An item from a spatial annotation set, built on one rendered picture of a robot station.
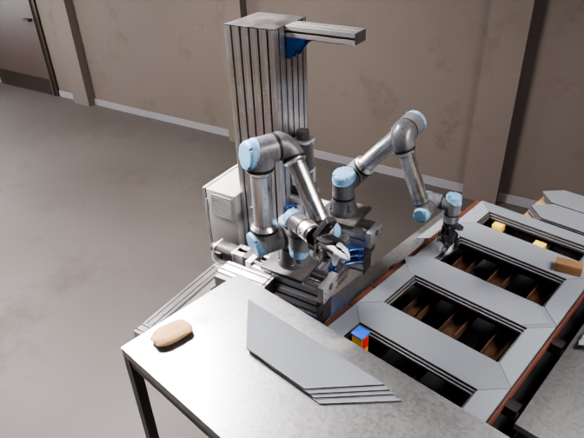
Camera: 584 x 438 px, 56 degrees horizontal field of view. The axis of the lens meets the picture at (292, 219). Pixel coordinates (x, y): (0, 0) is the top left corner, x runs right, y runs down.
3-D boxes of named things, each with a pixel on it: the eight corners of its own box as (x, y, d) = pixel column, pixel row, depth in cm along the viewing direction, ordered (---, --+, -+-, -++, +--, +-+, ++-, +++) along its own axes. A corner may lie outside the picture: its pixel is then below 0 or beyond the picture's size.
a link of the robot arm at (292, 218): (298, 222, 212) (298, 203, 208) (315, 235, 204) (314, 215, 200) (282, 228, 209) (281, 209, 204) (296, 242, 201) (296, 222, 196)
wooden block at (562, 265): (580, 270, 266) (583, 262, 264) (580, 277, 262) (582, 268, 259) (554, 264, 271) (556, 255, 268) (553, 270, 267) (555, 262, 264)
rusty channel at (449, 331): (544, 245, 315) (546, 238, 312) (374, 429, 215) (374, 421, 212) (530, 240, 320) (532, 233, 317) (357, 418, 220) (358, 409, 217)
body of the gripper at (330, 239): (339, 260, 193) (319, 243, 201) (341, 239, 189) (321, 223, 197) (321, 264, 189) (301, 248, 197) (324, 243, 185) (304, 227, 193)
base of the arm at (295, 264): (270, 263, 248) (269, 246, 243) (288, 247, 259) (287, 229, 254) (298, 274, 241) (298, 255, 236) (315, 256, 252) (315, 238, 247)
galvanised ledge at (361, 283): (475, 222, 343) (476, 217, 341) (347, 331, 265) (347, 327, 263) (447, 210, 355) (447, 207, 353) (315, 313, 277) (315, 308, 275)
